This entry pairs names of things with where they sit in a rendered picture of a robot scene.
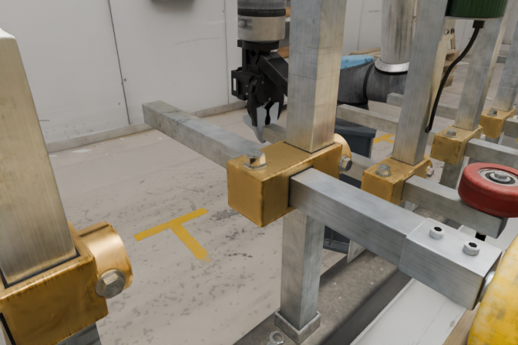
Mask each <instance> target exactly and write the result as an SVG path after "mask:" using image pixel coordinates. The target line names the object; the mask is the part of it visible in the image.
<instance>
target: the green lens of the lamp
mask: <svg viewBox="0 0 518 345"><path fill-rule="evenodd" d="M508 1H509V0H452V1H451V5H450V10H449V15H455V16H469V17H503V16H504V15H505V11H506V7H507V3H508Z"/></svg>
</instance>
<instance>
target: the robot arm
mask: <svg viewBox="0 0 518 345"><path fill-rule="evenodd" d="M286 2H287V0H237V37H238V38H239V39H238V40H237V47H241V48H242V66H241V67H237V69H235V70H231V95H234V96H236V97H237V98H238V99H240V100H243V101H245V100H247V112H248V113H245V114H243V121H244V123H245V124H246V125H247V126H248V127H250V128H251V129H252V130H253V131H254V134H255V135H256V137H257V139H258V141H259V142H260V143H265V142H266V141H265V140H263V139H262V126H265V125H268V124H271V123H274V124H276V123H277V121H278V119H279V116H280V114H281V110H282V107H283V104H284V94H285V95H286V96H287V97H288V63H287V62H286V61H285V60H284V59H283V58H282V57H281V56H280V55H279V54H278V53H277V52H271V50H275V49H279V41H280V40H283V39H284V34H285V18H286ZM417 6H418V0H382V35H381V56H380V57H379V58H378V59H377V60H376V61H375V62H374V60H375V59H374V57H373V56H371V55H347V56H342V57H341V68H340V76H339V83H338V99H337V106H340V105H343V104H346V105H349V106H354V107H357V108H360V109H366V110H369V107H368V101H369V100H370V101H374V102H382V103H386V102H387V97H388V94H390V93H393V92H394V93H398V94H401V95H404V91H405V83H406V78H407V74H408V69H409V61H410V56H411V52H412V44H413V39H414V34H415V24H416V15H417ZM240 71H241V72H240ZM234 79H236V91H235V90H234ZM261 106H262V107H261Z"/></svg>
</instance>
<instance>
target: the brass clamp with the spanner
mask: <svg viewBox="0 0 518 345"><path fill-rule="evenodd" d="M392 156H393V155H391V156H389V157H388V158H386V159H383V160H382V161H381V162H378V163H376V164H375V165H373V166H371V167H370V168H368V169H366V170H365V171H363V175H362V185H361V190H363V191H366V192H367V193H370V194H372V195H374V196H377V197H379V198H381V199H384V200H386V201H388V202H390V203H393V204H395V205H399V204H400V203H402V202H403V201H404V199H402V193H403V189H404V185H405V181H406V180H407V179H409V178H411V177H412V176H414V175H416V176H419V177H422V178H423V179H425V178H426V177H431V176H432V175H433V173H434V169H433V168H432V161H431V159H430V158H429V157H428V156H427V155H426V154H424V158H423V159H422V160H421V161H419V162H417V163H416V164H415V165H414V166H413V165H410V164H408V163H406V162H402V161H399V160H397V159H393V158H392ZM380 164H386V165H388V166H390V167H391V168H390V173H391V175H390V176H389V177H382V176H378V175H377V174H376V173H375V172H376V170H378V166H379V165H380Z"/></svg>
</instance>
